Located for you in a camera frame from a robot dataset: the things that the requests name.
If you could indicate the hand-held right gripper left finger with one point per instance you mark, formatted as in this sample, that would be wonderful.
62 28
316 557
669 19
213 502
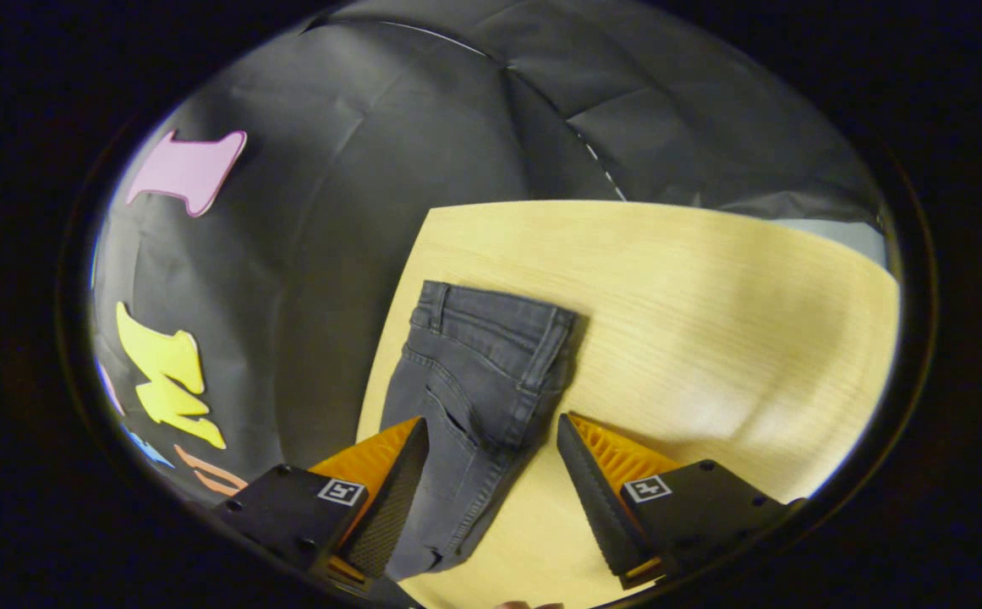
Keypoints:
393 507

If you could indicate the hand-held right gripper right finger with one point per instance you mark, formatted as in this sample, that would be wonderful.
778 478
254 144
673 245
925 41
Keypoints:
600 507

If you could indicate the black backdrop cloth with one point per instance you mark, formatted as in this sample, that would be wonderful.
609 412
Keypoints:
355 169

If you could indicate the dark grey jeans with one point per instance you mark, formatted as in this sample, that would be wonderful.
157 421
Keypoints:
482 372

